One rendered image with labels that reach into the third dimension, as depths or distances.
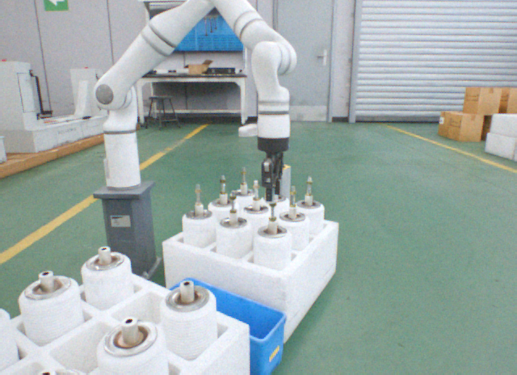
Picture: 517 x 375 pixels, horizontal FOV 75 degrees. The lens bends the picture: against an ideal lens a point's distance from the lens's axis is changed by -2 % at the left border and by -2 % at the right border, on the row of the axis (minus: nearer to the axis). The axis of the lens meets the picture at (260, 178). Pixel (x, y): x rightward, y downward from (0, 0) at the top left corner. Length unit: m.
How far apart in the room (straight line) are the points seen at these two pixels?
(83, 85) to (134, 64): 3.49
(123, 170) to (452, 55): 6.03
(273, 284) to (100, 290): 0.37
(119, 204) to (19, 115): 2.33
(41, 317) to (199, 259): 0.39
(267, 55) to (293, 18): 5.30
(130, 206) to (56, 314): 0.47
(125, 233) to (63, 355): 0.49
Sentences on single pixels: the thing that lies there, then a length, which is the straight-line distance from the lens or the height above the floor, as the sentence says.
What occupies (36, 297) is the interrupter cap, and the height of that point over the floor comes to 0.25.
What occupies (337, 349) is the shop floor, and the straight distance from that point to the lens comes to 0.93.
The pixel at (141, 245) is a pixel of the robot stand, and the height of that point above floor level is 0.12.
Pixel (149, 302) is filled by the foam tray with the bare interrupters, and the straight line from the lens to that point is 0.83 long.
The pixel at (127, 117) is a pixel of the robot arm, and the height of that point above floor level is 0.52.
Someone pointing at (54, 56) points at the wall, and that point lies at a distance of 6.97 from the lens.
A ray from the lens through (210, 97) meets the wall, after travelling 6.04.
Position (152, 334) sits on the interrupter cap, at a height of 0.25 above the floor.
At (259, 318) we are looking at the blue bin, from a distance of 0.86.
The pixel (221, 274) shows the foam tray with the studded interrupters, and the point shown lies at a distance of 0.92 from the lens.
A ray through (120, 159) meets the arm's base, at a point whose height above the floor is 0.40.
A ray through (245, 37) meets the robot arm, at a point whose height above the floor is 0.71.
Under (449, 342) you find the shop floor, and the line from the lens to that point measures 1.04.
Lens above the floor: 0.61
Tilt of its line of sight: 15 degrees down
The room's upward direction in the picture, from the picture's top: straight up
